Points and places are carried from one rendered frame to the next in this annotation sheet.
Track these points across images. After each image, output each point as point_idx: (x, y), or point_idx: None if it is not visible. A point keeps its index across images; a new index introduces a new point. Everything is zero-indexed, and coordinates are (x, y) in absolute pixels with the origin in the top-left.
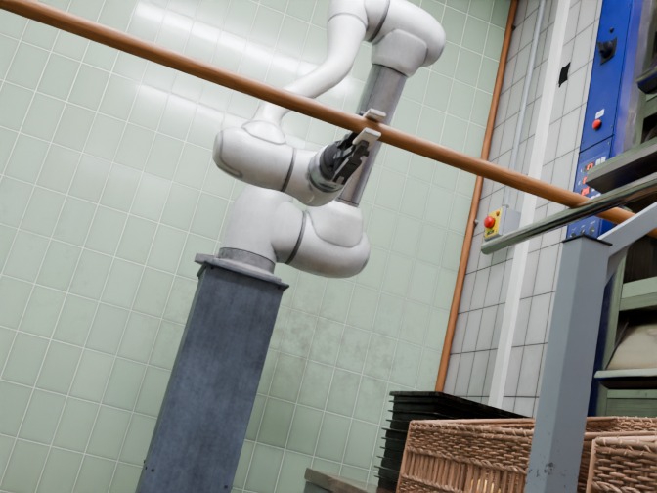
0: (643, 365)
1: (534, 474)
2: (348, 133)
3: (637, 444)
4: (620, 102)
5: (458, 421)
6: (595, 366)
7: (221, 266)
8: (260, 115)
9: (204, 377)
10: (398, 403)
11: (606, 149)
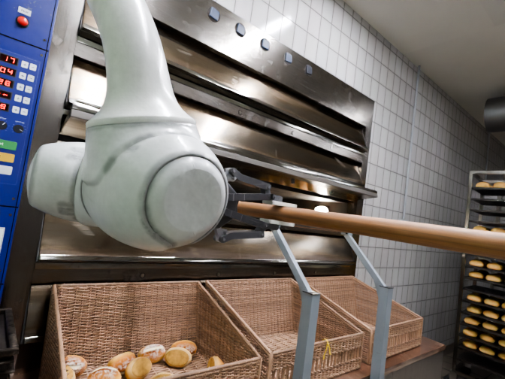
0: (81, 250)
1: None
2: (227, 180)
3: (288, 350)
4: (54, 22)
5: (65, 366)
6: (16, 244)
7: None
8: (173, 93)
9: None
10: None
11: (37, 58)
